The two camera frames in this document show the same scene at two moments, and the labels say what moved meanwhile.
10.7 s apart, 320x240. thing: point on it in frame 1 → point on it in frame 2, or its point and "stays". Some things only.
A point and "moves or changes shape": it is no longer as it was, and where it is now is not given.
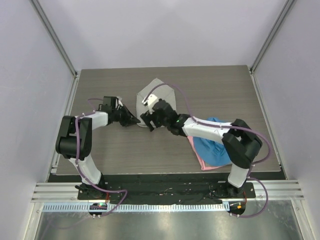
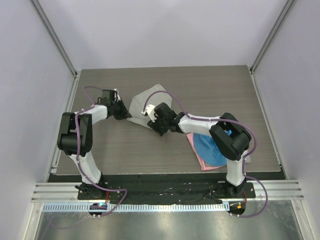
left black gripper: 129,120 → 124,114
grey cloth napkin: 164,92 moves or changes shape
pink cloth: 201,161 stays
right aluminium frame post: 287,7 stays
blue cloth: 214,153 stays
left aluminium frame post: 61,47 stays
